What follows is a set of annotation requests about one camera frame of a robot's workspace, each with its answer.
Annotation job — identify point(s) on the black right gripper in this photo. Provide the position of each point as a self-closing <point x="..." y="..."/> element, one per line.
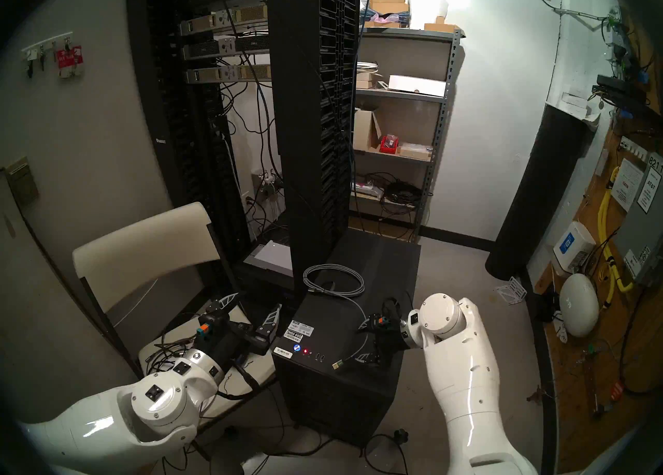
<point x="391" y="342"/>

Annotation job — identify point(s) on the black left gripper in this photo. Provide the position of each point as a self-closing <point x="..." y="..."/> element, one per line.
<point x="230" y="347"/>

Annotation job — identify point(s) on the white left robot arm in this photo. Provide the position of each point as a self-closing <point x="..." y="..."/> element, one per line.
<point x="103" y="427"/>

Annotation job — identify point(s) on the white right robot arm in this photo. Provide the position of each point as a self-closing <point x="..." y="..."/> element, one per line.
<point x="466" y="386"/>

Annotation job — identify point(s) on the black workstation tower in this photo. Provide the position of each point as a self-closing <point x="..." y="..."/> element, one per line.
<point x="357" y="406"/>

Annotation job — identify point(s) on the black UPS unit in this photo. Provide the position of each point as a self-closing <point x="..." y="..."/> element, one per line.
<point x="264" y="287"/>

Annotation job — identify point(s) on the grey flat device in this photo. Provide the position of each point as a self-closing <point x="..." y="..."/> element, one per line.
<point x="272" y="257"/>

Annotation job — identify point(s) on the cream padded chair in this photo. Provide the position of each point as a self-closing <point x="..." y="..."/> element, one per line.
<point x="140" y="246"/>

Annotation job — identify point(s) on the white power strip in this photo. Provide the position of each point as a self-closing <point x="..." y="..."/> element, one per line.
<point x="365" y="190"/>

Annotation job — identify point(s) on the flat tan box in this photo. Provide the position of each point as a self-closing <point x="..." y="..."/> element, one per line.
<point x="414" y="152"/>

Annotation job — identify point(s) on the small red bin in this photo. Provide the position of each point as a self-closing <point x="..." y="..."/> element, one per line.
<point x="388" y="146"/>

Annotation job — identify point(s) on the black server rack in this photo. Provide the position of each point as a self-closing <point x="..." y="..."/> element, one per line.
<point x="311" y="117"/>

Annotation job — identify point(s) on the open cardboard box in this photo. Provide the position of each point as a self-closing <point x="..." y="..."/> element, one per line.
<point x="364" y="129"/>

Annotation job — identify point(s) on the white oval router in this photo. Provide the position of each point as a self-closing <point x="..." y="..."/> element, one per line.
<point x="579" y="305"/>

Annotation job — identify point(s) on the plywood backboard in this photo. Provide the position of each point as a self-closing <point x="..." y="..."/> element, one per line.
<point x="575" y="427"/>

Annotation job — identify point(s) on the white box blue label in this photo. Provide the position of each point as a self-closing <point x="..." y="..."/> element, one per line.
<point x="572" y="246"/>

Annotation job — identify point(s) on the gold grille rack server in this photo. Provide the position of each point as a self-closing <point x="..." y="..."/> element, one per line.
<point x="228" y="74"/>
<point x="225" y="21"/>

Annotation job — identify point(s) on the red caution tag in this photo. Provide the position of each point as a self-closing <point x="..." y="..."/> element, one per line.
<point x="616" y="391"/>

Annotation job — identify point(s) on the white flat box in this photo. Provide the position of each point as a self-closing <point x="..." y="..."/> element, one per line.
<point x="417" y="85"/>

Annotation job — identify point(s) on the black Dell rack server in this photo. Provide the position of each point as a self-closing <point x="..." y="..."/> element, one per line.
<point x="225" y="48"/>

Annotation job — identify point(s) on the grey metal shelf unit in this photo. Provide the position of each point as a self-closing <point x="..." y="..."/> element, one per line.
<point x="409" y="60"/>

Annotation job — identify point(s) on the grey AT&T utility box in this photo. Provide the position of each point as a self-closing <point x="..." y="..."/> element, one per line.
<point x="639" y="230"/>

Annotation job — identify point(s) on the white label sheet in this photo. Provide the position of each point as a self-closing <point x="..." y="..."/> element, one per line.
<point x="625" y="185"/>

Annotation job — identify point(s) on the red key tag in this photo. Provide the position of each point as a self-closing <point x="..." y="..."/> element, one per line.
<point x="70" y="60"/>

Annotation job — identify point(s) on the small white boxes stack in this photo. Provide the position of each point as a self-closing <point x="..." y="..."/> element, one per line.
<point x="577" y="106"/>

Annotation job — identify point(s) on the small cardboard box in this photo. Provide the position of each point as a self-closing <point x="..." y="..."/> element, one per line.
<point x="440" y="27"/>

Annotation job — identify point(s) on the pink plastic bag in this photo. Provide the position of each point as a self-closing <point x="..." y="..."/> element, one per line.
<point x="386" y="18"/>

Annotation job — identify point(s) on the dark hanging key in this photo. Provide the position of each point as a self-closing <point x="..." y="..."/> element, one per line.
<point x="42" y="59"/>
<point x="30" y="65"/>

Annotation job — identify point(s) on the white key hook rack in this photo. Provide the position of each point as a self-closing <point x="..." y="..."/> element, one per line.
<point x="49" y="42"/>

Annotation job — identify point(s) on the large cardboard box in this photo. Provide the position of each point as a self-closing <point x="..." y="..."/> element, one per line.
<point x="386" y="3"/>

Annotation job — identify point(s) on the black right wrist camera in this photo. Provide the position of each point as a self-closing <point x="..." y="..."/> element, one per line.
<point x="391" y="307"/>

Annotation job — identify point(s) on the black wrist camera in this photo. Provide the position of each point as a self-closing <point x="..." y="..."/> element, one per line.
<point x="210" y="321"/>
<point x="391" y="307"/>

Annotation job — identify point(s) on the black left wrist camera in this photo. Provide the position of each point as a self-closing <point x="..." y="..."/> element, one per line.
<point x="210" y="321"/>

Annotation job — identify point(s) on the wall power outlet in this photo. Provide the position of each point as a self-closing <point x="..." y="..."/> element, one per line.
<point x="259" y="181"/>

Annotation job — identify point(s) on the white folded bracket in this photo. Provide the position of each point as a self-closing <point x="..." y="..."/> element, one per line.
<point x="510" y="291"/>

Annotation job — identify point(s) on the brass wall plate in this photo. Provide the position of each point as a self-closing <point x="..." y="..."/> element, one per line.
<point x="20" y="184"/>

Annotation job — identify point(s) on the black wall router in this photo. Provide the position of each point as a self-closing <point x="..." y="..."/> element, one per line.
<point x="619" y="88"/>

